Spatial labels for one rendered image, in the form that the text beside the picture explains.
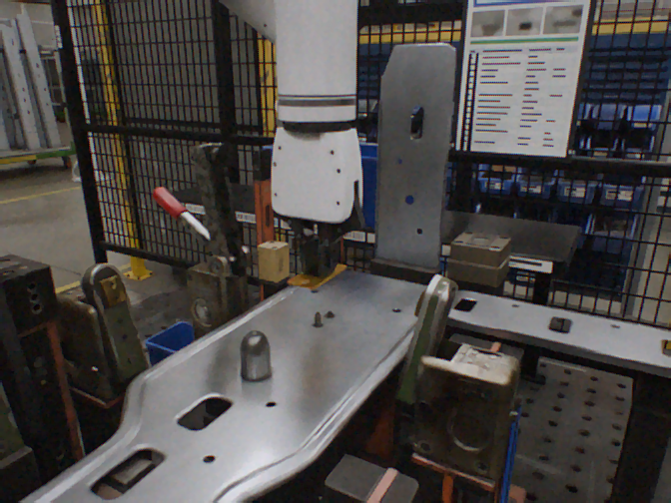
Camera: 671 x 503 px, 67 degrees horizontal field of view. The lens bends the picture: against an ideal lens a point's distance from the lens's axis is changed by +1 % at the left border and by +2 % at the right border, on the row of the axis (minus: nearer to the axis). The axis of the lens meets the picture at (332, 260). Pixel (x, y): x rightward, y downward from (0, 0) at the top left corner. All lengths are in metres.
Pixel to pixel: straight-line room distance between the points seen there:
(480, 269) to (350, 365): 0.31
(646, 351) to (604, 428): 0.41
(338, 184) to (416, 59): 0.32
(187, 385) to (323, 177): 0.26
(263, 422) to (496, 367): 0.22
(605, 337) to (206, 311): 0.51
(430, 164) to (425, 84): 0.12
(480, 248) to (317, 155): 0.33
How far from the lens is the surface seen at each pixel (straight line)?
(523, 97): 1.05
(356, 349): 0.60
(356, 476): 0.45
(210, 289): 0.70
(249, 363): 0.54
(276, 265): 0.74
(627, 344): 0.70
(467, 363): 0.50
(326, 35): 0.54
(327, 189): 0.55
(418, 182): 0.82
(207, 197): 0.67
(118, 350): 0.60
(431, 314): 0.49
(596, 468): 0.99
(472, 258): 0.79
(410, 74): 0.81
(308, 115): 0.54
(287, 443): 0.47
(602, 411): 1.13
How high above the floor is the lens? 1.30
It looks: 20 degrees down
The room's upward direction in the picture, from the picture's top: straight up
